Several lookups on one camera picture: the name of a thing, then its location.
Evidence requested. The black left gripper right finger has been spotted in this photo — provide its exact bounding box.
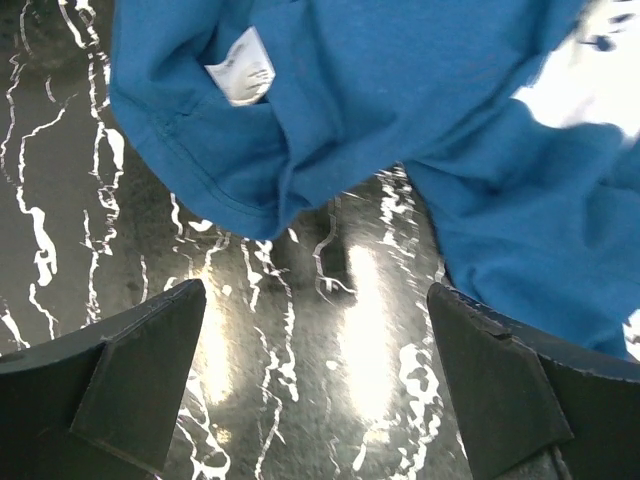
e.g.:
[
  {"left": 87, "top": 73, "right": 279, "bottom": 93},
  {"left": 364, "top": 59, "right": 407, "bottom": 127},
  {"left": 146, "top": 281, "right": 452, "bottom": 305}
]
[{"left": 427, "top": 283, "right": 639, "bottom": 479}]

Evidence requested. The dark blue t-shirt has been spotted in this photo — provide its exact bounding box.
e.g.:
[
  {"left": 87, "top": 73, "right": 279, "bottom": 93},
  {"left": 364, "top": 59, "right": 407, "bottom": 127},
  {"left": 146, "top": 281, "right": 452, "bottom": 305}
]
[{"left": 110, "top": 1, "right": 639, "bottom": 358}]

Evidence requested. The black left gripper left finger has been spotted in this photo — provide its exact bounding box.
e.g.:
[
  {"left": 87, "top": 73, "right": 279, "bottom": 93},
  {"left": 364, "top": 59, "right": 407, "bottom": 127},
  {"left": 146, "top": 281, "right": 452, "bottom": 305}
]
[{"left": 1, "top": 279, "right": 206, "bottom": 479}]

